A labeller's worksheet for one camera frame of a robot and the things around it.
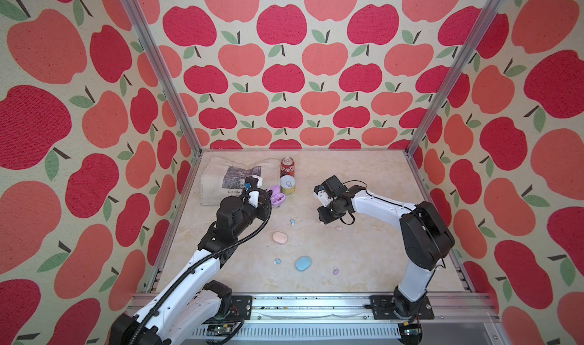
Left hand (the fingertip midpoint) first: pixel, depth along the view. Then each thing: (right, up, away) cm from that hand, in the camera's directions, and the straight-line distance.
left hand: (272, 195), depth 75 cm
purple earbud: (+23, -29, +7) cm, 37 cm away
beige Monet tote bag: (-24, +5, +24) cm, 34 cm away
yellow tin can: (+5, +2, +26) cm, 27 cm away
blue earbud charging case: (+11, -26, +8) cm, 29 cm away
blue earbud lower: (+1, -26, +9) cm, 27 cm away
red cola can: (+5, +10, +27) cm, 29 cm away
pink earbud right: (+26, -16, +17) cm, 35 cm away
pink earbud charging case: (+2, -18, +14) cm, 23 cm away
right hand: (+20, -12, +17) cm, 29 cm away
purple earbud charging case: (+2, -1, 0) cm, 2 cm away
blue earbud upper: (+7, -13, +20) cm, 25 cm away
